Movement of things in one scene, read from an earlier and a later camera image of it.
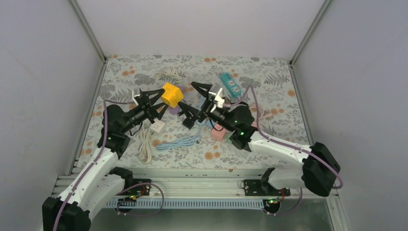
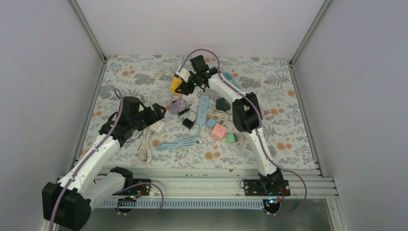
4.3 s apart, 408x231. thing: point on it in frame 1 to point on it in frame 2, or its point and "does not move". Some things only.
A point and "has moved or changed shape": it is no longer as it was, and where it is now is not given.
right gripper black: x=195 y=112 to x=187 y=90
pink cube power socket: x=217 y=135 does not move
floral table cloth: x=265 y=84 does not move
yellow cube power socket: x=172 y=95 has moved or changed shape
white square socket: x=157 y=125 does not move
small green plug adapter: x=229 y=141 does not move
